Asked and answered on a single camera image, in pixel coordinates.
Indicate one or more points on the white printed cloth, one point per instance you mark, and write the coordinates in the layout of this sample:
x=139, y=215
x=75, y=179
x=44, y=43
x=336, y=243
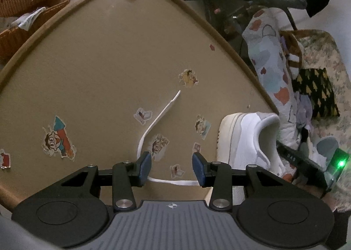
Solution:
x=27, y=19

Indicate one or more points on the scattered cartoon stickers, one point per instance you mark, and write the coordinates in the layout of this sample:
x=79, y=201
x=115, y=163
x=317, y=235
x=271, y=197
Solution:
x=59, y=140

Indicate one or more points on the white patchwork quilt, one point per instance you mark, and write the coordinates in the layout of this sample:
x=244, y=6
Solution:
x=268, y=68

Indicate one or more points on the black hanging cloth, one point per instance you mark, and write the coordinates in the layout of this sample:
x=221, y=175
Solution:
x=318, y=0

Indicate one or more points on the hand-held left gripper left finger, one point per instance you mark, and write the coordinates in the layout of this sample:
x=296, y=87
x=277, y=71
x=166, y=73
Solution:
x=145, y=169

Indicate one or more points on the black cushion with gold trees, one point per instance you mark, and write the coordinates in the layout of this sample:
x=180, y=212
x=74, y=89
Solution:
x=315, y=93

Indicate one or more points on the small white cloth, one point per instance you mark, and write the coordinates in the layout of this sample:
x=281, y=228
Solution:
x=315, y=152

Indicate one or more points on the grey padded slipper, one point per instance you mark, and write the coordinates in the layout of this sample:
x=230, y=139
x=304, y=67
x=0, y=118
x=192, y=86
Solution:
x=327, y=145

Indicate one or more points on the white shoelace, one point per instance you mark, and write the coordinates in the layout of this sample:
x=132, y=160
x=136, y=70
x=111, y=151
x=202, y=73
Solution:
x=159, y=114

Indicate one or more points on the floral sofa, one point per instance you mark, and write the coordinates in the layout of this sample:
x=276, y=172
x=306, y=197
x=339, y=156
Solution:
x=329, y=52

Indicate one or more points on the white sneaker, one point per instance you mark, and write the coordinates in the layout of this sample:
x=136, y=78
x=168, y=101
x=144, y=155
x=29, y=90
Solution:
x=246, y=126

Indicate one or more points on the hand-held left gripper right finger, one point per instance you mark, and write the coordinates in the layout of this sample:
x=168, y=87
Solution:
x=198, y=169

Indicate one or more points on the pale purple garment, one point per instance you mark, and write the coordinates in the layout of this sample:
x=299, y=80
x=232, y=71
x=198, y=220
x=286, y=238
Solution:
x=303, y=110

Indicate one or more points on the low wooden table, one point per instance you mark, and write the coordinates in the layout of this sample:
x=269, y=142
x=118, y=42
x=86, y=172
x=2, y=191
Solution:
x=96, y=60

